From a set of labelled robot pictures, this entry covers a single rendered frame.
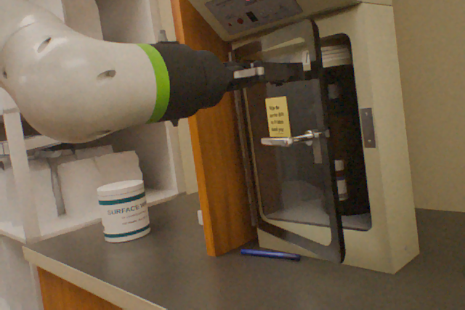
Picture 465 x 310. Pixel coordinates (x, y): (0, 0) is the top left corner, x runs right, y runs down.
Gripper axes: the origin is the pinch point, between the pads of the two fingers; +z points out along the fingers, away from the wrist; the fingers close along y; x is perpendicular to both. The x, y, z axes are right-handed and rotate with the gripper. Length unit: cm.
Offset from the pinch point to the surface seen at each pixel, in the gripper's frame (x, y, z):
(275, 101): 4.3, 8.9, 6.8
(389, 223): 28.0, -6.8, 14.2
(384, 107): 8.0, -6.8, 17.3
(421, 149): 22, 5, 57
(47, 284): 48, 87, -14
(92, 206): 37, 122, 19
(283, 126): 9.1, 7.3, 6.3
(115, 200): 25, 64, 0
